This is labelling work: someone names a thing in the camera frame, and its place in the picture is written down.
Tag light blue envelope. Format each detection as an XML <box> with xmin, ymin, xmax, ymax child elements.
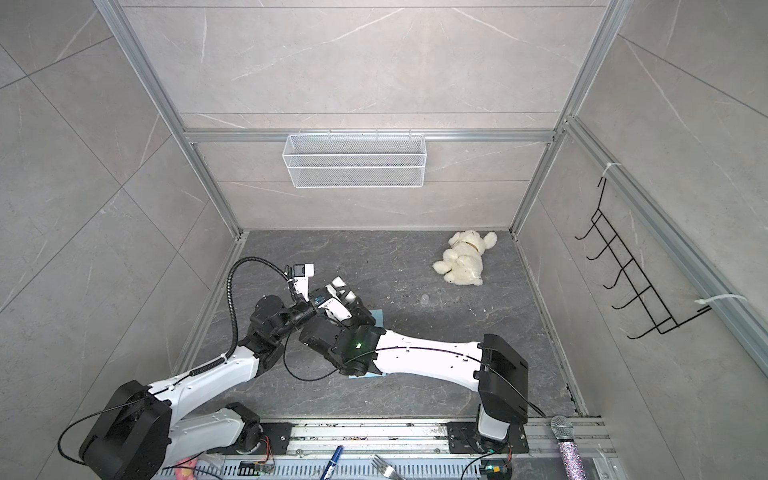
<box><xmin>345</xmin><ymin>309</ymin><xmax>385</xmax><ymax>379</ymax></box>

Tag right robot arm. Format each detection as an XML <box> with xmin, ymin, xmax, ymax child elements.
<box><xmin>298</xmin><ymin>299</ymin><xmax>542</xmax><ymax>448</ymax></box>

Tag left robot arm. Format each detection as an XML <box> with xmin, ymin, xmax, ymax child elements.
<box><xmin>60</xmin><ymin>264</ymin><xmax>314</xmax><ymax>479</ymax></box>

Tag white plush teddy bear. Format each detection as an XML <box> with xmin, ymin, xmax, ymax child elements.
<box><xmin>432</xmin><ymin>230</ymin><xmax>498</xmax><ymax>286</ymax></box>

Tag blue marker pen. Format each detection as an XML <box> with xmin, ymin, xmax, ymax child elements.
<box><xmin>320</xmin><ymin>445</ymin><xmax>344</xmax><ymax>480</ymax></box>

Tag silver fork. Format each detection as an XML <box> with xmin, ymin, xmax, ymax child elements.
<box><xmin>372</xmin><ymin>455</ymin><xmax>403</xmax><ymax>480</ymax></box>

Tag pink small object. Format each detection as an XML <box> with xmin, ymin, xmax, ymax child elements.
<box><xmin>174</xmin><ymin>459</ymin><xmax>197</xmax><ymax>480</ymax></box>

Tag glitter pink microphone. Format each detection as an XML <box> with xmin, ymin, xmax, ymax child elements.
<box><xmin>550</xmin><ymin>415</ymin><xmax>588</xmax><ymax>480</ymax></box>

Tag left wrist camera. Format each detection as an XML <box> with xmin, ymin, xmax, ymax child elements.
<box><xmin>287</xmin><ymin>263</ymin><xmax>315</xmax><ymax>301</ymax></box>

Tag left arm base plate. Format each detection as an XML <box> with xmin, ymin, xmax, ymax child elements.
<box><xmin>235</xmin><ymin>422</ymin><xmax>293</xmax><ymax>455</ymax></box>

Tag white wire mesh basket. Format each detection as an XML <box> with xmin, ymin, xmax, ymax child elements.
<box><xmin>282</xmin><ymin>133</ymin><xmax>428</xmax><ymax>189</ymax></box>

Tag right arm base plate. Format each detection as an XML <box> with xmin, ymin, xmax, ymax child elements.
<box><xmin>446</xmin><ymin>422</ymin><xmax>530</xmax><ymax>454</ymax></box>

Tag black wire hook rack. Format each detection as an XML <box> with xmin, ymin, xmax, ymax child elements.
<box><xmin>574</xmin><ymin>178</ymin><xmax>712</xmax><ymax>340</ymax></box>

